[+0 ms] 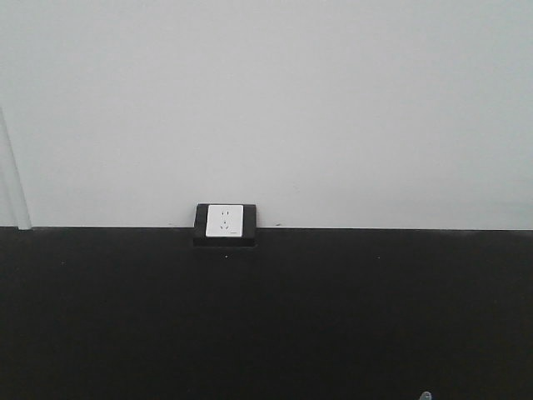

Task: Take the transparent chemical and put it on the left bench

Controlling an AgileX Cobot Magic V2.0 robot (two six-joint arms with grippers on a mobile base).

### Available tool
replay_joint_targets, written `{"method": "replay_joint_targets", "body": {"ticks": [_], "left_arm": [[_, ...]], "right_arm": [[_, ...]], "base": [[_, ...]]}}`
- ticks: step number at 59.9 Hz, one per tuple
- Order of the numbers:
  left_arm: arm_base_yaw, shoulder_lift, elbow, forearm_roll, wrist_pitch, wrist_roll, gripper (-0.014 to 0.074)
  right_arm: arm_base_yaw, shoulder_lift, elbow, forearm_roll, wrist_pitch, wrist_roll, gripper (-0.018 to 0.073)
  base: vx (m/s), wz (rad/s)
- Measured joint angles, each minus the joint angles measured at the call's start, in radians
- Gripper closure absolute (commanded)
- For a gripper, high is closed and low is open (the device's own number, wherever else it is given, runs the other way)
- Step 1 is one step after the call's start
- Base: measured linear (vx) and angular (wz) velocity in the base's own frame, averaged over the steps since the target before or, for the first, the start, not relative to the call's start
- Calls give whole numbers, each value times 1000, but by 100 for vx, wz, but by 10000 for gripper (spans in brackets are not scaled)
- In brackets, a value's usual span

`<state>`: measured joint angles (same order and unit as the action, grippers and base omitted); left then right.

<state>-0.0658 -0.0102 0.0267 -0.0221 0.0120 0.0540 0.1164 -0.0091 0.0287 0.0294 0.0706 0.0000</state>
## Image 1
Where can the clear glass beaker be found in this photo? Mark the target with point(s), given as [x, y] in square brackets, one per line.
[425, 396]

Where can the black socket mounting box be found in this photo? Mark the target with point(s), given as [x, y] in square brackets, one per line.
[247, 240]

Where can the white wall power socket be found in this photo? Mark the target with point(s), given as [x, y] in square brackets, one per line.
[224, 221]

